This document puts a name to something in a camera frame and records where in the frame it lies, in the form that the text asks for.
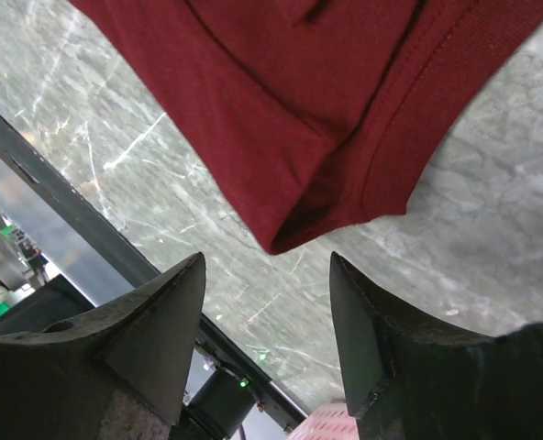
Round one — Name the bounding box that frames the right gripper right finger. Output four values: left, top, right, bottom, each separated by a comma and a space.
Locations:
329, 254, 543, 439

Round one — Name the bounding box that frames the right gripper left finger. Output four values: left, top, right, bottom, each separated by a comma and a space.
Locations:
0, 253, 205, 439

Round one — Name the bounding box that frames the dark red t shirt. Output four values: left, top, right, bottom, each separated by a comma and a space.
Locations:
76, 1, 543, 255

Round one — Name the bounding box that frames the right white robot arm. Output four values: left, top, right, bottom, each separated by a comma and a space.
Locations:
0, 253, 543, 439

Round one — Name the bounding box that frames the white plastic basket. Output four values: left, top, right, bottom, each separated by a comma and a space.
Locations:
287, 402, 360, 440

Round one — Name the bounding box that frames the black base beam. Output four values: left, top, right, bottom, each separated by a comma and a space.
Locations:
0, 93, 309, 432

